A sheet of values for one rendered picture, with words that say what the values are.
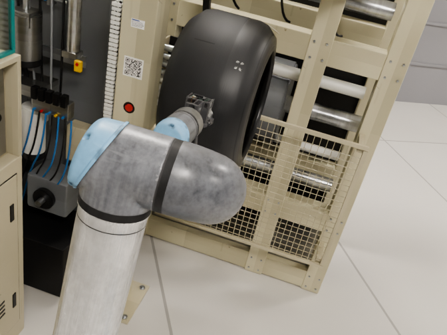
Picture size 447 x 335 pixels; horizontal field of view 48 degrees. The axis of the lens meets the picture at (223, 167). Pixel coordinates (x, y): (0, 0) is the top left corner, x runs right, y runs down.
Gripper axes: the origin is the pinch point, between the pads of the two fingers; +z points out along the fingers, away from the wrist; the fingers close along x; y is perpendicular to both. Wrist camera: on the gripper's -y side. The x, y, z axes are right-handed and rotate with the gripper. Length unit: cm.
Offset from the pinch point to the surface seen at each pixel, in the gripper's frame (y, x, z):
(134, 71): -0.2, 33.6, 21.2
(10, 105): -15, 64, -6
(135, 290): -117, 26, 50
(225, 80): 10.2, -3.1, 3.7
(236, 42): 20.9, -2.3, 12.1
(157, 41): 12.1, 27.6, 23.3
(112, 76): -6, 44, 28
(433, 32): 13, -129, 445
